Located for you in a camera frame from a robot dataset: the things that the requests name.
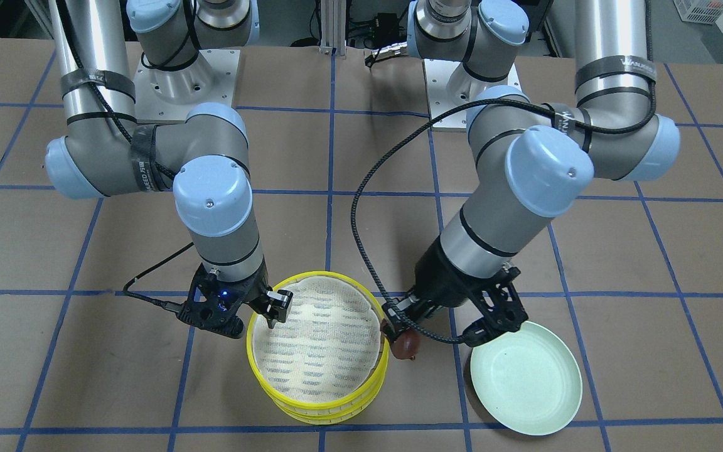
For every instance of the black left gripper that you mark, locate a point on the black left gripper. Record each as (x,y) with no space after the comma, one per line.
(442,281)

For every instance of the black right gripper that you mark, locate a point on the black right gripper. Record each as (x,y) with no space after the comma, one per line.
(257,290)

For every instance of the brown steamed bun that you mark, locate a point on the brown steamed bun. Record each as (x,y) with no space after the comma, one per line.
(406,346)

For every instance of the yellow rimmed steamer basket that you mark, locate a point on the yellow rimmed steamer basket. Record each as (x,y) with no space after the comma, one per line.
(329,345)
(332,412)

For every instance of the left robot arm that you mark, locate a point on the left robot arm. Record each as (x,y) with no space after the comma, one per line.
(532,161)

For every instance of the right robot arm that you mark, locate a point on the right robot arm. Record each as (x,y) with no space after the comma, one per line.
(203,160)

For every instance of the light green plate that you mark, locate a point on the light green plate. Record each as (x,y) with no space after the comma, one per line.
(528,380)

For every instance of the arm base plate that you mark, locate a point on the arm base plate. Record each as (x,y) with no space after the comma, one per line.
(165,97)
(449,85)

